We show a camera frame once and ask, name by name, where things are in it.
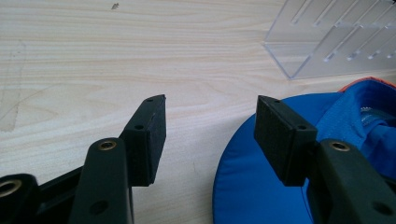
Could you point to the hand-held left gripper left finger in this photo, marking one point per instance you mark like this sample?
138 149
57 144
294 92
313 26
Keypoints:
146 140

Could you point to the blue cap with orange trim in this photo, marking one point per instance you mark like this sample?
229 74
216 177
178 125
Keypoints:
249 177

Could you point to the clear acrylic rack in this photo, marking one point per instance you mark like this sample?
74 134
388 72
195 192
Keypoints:
299 60

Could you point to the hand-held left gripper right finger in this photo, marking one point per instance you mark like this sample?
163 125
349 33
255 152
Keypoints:
280 143

